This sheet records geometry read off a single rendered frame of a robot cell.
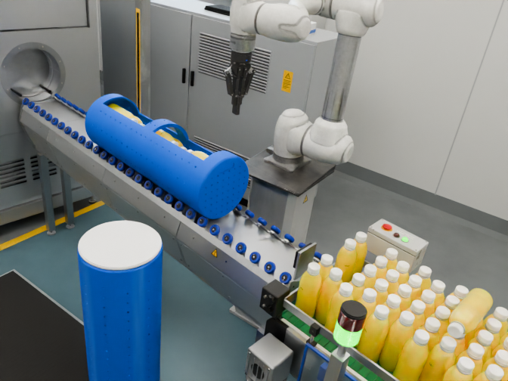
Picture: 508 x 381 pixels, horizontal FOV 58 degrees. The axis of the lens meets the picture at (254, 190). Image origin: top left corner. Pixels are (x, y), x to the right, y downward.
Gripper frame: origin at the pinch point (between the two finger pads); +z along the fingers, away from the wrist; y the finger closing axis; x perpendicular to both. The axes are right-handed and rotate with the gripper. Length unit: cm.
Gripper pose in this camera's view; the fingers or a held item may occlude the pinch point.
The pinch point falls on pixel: (236, 104)
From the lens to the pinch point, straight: 175.9
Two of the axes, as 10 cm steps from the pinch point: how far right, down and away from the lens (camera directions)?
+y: -8.4, 1.8, -5.2
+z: -1.1, 8.7, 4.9
